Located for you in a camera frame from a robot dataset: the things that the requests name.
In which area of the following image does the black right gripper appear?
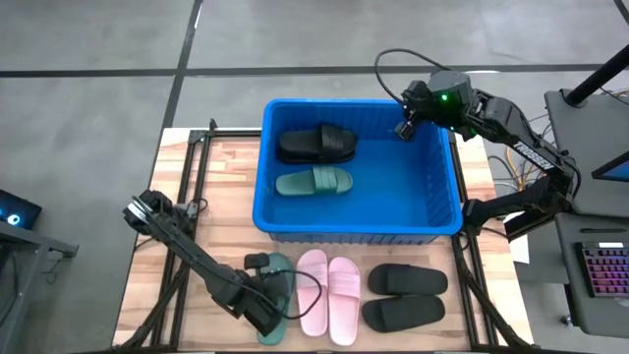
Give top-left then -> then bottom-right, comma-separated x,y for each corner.
395,79 -> 433,144

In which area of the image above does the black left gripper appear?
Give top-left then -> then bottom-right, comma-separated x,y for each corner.
215,252 -> 286,338

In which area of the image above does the white paper sheet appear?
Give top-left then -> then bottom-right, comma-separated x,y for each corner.
508,234 -> 531,266

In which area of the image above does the yellow cable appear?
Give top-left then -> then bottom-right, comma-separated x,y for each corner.
500,142 -> 542,186

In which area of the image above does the pink slide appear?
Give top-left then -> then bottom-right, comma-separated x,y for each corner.
295,248 -> 329,338
327,256 -> 362,347

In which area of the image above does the grey desk with pole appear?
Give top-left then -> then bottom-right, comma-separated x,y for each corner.
543,88 -> 629,220

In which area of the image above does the grey desk with keyboard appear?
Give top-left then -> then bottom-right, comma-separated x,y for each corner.
554,211 -> 629,340

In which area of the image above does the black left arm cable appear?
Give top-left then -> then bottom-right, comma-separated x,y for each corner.
264,267 -> 324,321

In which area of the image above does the black angled panel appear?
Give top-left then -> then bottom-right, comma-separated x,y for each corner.
503,210 -> 556,242

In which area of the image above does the green slide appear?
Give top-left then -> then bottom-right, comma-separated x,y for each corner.
274,165 -> 355,199
255,251 -> 297,346

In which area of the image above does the monitor with blue glow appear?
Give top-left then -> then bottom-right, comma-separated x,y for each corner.
0,189 -> 43,231

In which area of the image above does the black smooth-strap slide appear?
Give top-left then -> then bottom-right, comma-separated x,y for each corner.
368,263 -> 449,297
361,294 -> 446,334

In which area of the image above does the black tablet screen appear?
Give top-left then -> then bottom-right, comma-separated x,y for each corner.
591,150 -> 629,183

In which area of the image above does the black left side frame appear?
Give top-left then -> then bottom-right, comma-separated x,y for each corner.
113,117 -> 264,351

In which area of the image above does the black frame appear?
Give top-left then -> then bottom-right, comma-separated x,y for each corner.
113,117 -> 264,351
449,128 -> 530,351

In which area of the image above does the blue plastic bin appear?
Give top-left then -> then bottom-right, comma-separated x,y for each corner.
252,96 -> 465,246

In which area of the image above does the backlit black keyboard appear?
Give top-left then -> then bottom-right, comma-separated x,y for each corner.
581,240 -> 629,299

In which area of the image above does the black right side frame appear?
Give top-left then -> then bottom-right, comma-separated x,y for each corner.
449,128 -> 530,351

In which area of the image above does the grey metal stand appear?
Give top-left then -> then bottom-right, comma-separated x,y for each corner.
0,220 -> 80,354

